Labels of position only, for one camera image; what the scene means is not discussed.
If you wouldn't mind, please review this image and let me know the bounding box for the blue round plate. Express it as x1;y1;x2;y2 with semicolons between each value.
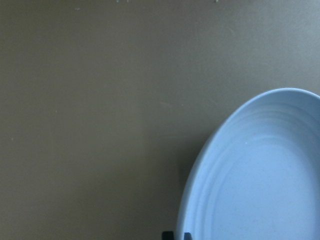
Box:
175;88;320;240

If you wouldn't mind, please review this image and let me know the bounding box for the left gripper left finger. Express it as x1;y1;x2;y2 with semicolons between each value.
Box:
161;231;174;240

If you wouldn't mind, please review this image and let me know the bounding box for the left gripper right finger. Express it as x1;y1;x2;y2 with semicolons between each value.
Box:
183;232;193;240

